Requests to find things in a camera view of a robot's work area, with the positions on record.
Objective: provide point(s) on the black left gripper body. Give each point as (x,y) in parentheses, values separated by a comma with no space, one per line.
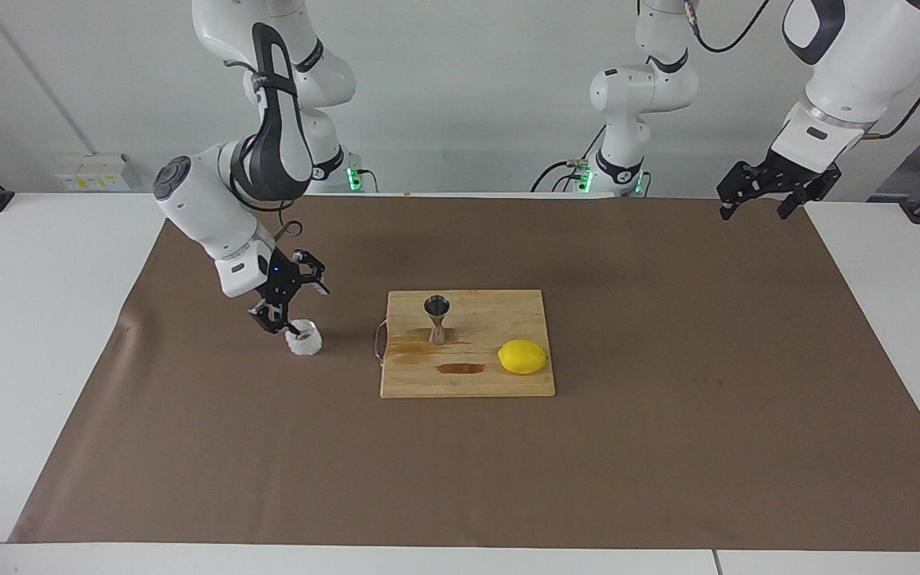
(799,174)

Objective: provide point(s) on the yellow lemon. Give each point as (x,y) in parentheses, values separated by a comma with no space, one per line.
(522,357)

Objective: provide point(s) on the clear textured glass cup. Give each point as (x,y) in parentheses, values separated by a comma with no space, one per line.
(306,345)

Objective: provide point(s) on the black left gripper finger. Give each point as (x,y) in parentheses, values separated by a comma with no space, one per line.
(818,193)
(746,184)

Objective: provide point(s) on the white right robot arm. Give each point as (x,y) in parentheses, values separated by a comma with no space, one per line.
(204,200)

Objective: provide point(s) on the white socket box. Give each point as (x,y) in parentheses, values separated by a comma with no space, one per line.
(93,172)

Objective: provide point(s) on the steel jigger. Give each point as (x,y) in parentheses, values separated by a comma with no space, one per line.
(437,306)

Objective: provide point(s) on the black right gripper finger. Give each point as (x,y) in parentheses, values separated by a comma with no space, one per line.
(275,318)
(312,267)

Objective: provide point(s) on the brown paper table mat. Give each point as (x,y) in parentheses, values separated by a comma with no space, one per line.
(268,463)

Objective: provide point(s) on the wooden cutting board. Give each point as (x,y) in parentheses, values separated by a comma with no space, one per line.
(508,319)

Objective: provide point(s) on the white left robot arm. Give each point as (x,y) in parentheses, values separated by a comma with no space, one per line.
(867,64)

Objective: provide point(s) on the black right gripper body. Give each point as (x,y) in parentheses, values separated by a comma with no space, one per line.
(283,279)

